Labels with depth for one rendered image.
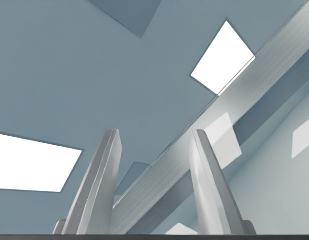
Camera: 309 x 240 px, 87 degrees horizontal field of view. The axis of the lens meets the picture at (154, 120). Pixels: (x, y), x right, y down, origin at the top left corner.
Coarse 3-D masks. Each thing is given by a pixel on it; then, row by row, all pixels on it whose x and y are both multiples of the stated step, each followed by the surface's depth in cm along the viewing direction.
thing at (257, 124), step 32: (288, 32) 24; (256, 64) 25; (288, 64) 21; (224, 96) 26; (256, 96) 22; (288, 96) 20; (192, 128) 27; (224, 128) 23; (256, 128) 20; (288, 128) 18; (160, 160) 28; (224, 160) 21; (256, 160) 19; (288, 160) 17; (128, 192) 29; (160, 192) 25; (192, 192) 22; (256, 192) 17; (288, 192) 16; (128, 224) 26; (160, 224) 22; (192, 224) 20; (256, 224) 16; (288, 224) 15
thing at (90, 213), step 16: (112, 144) 9; (96, 160) 8; (112, 160) 9; (96, 176) 7; (112, 176) 9; (80, 192) 7; (96, 192) 7; (112, 192) 9; (80, 208) 6; (96, 208) 6; (112, 208) 9; (64, 224) 6; (80, 224) 6; (96, 224) 6
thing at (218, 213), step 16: (192, 144) 10; (208, 144) 9; (192, 160) 10; (208, 160) 8; (192, 176) 10; (208, 176) 7; (224, 176) 7; (208, 192) 7; (224, 192) 7; (208, 208) 7; (224, 208) 6; (208, 224) 7; (224, 224) 6; (240, 224) 6
